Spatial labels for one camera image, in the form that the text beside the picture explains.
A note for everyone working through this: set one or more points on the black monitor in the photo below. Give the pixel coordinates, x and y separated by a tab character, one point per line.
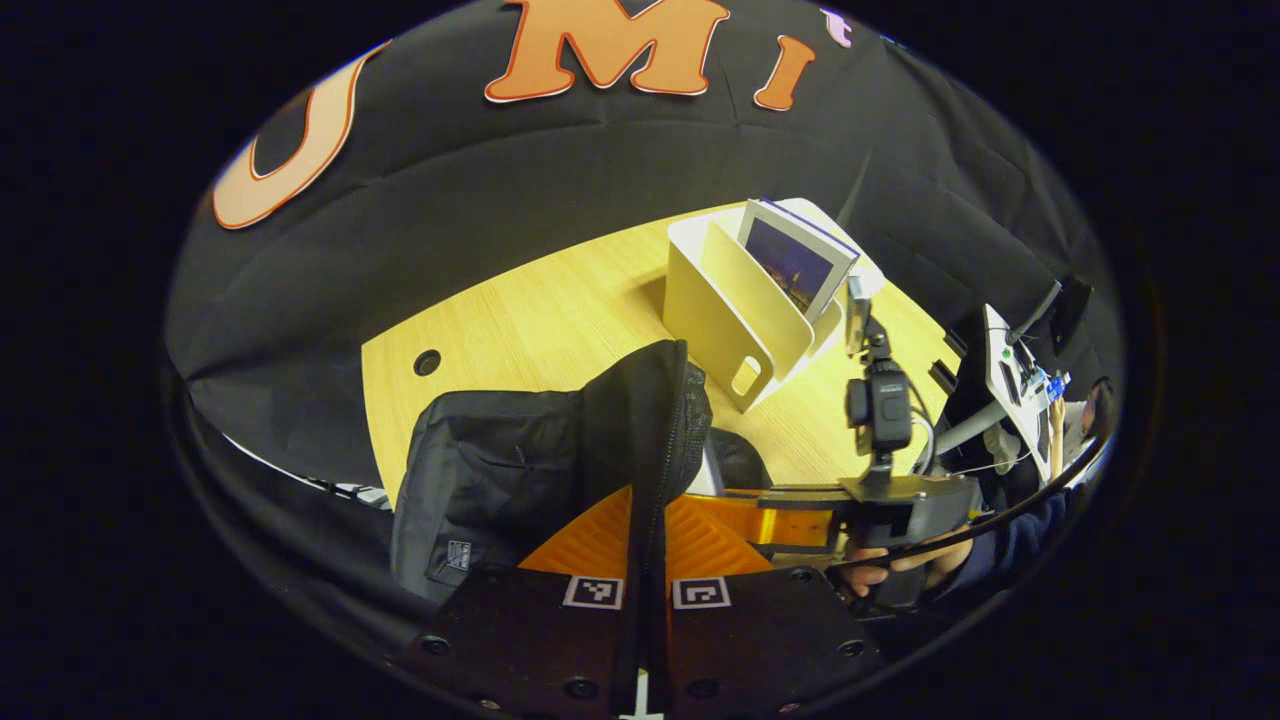
1062	310

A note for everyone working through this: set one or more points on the white bookshelf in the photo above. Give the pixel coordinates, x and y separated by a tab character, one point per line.
720	300

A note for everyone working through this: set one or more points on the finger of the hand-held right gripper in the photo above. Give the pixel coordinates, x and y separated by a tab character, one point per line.
800	520

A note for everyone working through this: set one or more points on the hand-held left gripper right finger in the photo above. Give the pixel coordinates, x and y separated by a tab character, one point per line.
760	630

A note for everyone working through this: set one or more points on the black schoolbag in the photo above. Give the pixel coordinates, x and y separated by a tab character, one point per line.
500	470

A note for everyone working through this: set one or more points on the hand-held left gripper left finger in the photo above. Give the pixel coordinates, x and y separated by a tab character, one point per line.
520	630

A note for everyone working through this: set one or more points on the blue picture cover book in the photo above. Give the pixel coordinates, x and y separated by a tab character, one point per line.
790	265

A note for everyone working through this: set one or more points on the white equipment panel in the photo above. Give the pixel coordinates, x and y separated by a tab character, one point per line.
1010	390

